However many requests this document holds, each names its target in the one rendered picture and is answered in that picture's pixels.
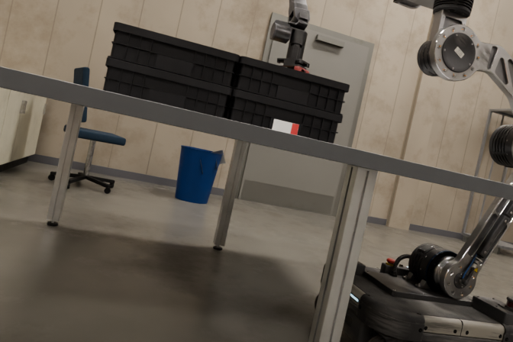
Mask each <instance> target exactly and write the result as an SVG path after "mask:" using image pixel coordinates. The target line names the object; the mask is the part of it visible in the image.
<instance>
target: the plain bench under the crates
mask: <svg viewBox="0 0 513 342"><path fill-rule="evenodd" d="M0 88H3V89H9V90H13V91H16V92H23V93H27V94H30V95H36V96H40V97H44V98H50V99H54V100H57V101H62V102H68V103H72V104H71V106H70V110H69V117H68V121H67V125H66V131H65V135H64V138H63V145H62V149H61V153H60V159H59V163H58V167H57V171H56V178H55V181H54V185H53V191H52V195H51V200H50V206H49V210H48V213H47V220H49V221H48V222H47V225H49V226H57V225H58V223H57V222H55V221H59V220H60V218H61V214H62V210H63V203H64V199H65V196H66V190H67V186H68V181H69V175H70V171H71V168H72V164H73V157H74V153H75V149H76V143H77V139H78V136H79V129H80V125H81V121H82V115H83V111H84V107H85V106H86V107H89V108H95V109H99V110H103V111H110V112H113V113H117V114H120V115H127V116H131V117H134V118H140V119H144V120H148V121H155V122H158V123H162V124H168V125H172V126H176V127H182V128H185V129H189V130H194V131H200V132H203V133H207V134H213V135H217V136H221V137H227V138H230V139H235V143H234V150H233V153H232V157H231V164H230V167H229V171H228V175H227V182H226V185H225V189H224V195H223V199H222V203H221V209H220V213H219V216H218V223H217V227H216V230H215V237H214V240H213V243H214V245H217V246H213V248H214V249H215V250H222V247H219V246H224V245H225V241H226V237H227V230H228V227H229V223H230V219H231V213H232V209H233V206H234V199H235V195H236V191H237V185H238V182H239V178H240V171H241V167H242V164H243V160H244V154H245V150H246V146H247V142H248V143H252V144H259V145H262V146H266V147H272V148H276V149H280V150H286V151H290V152H293V153H300V154H304V155H307V156H313V157H317V158H322V159H325V160H331V161H335V162H339V163H345V164H347V171H346V175H345V178H344V184H343V188H342V192H341V196H340V202H339V205H338V210H337V216H336V219H335V223H334V229H333V233H332V237H331V243H330V246H329V251H328V254H327V260H326V264H325V268H324V274H323V277H322V281H321V287H320V291H319V295H318V301H317V304H316V309H315V315H314V318H313V322H312V326H311V332H310V336H309V339H308V342H340V337H341V334H342V330H343V326H344V320H345V317H346V313H347V306H348V303H349V299H350V293H351V289H352V285H353V279H354V276H355V272H356V268H357V262H358V259H359V255H360V248H361V245H362V241H363V235H364V231H365V227H366V221H367V218H368V214H369V208H370V204H371V201H372V197H373V190H374V187H375V183H376V177H377V173H378V171H380V172H384V173H391V174H394V175H398V176H404V177H408V178H412V179H418V180H422V181H425V182H432V183H436V184H440V185H443V186H449V187H454V188H457V189H464V190H467V191H471V192H478V193H481V194H485V195H491V196H495V197H499V198H505V199H509V200H512V201H513V186H512V185H508V184H504V183H501V182H495V181H492V180H488V179H482V178H479V177H475V176H469V175H466V174H462V173H456V172H452V171H449V170H445V169H439V168H436V167H432V166H426V165H423V164H419V163H413V162H409V161H406V160H400V159H396V158H393V157H390V156H383V155H380V154H376V153H370V152H366V151H363V150H358V149H353V148H350V147H344V146H341V145H337V144H331V143H328V142H324V141H320V140H315V139H311V138H307V137H301V136H298V135H294V134H288V133H285V132H281V131H275V130H272V129H268V128H264V127H258V126H255V125H252V124H245V123H242V122H239V121H232V120H229V119H225V118H219V117H216V116H212V115H207V114H202V113H199V112H196V111H190V110H186V109H183V108H177V107H173V106H169V105H164V104H160V103H156V102H151V101H147V100H143V99H140V98H134V97H130V96H126V95H121V94H117V93H113V92H108V91H104V90H101V89H94V88H91V87H88V86H83V85H78V84H75V83H71V82H65V81H61V80H58V79H51V78H48V77H45V76H39V75H35V74H32V73H26V72H22V71H18V70H15V69H9V68H5V67H2V66H0Z"/></svg>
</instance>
